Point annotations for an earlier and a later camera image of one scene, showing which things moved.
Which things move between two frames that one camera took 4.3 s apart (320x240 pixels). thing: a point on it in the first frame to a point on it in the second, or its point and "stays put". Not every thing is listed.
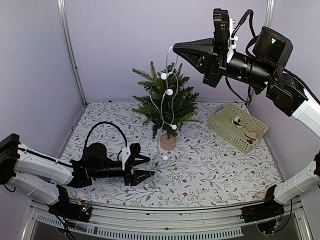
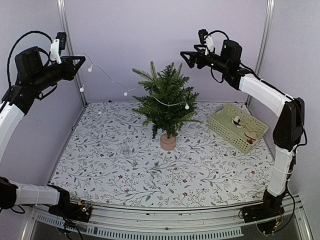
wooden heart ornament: [252, 135] stays put
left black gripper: [137, 174] to [70, 70]
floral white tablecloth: [205, 170] stays put
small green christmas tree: [168, 102] stays put
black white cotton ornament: [236, 120] stays put
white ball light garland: [169, 92] to [81, 89]
